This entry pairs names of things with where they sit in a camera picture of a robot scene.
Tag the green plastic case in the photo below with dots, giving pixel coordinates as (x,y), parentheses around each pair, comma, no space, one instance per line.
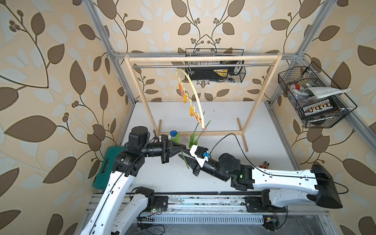
(102,178)

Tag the yellow orange clothespin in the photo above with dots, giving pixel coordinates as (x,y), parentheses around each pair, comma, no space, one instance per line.
(192,110)

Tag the orange handled pliers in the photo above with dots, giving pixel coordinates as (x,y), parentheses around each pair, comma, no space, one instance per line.
(265,165)

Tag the right black wire basket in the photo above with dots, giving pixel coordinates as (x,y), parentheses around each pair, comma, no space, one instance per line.
(294,80)

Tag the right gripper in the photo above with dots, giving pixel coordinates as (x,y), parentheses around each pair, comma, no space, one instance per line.
(194,163)

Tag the wooden clothes rack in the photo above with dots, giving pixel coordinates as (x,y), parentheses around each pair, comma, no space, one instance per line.
(276,58)

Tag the metal base rail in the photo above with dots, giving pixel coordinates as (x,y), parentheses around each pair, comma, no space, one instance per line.
(226,204)

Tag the black yellow box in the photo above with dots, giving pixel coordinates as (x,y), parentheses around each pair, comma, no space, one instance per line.
(216,70)

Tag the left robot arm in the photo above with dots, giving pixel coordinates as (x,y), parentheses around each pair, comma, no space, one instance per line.
(108,219)

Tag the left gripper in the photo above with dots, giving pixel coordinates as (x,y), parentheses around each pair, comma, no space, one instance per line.
(168,149)

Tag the blue artificial tulip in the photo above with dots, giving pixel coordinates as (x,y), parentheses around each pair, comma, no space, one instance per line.
(175,138)

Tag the white artificial tulip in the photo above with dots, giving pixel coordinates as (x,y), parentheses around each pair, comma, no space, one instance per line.
(195,132)
(201,135)

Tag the black wire basket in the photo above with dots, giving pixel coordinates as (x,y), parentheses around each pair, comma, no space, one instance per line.
(197,52)
(294,80)

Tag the white folded cloth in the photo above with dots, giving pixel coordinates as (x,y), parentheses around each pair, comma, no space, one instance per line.
(323,92)

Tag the back black wire basket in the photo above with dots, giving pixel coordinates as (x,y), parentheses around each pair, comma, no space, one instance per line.
(197,52)

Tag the yellow clip hanger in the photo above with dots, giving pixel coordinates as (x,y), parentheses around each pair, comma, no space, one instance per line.
(189,94)

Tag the connector box in basket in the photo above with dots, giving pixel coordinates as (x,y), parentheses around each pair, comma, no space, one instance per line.
(321,107)

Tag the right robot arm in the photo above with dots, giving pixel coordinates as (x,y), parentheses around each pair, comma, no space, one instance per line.
(281,187)

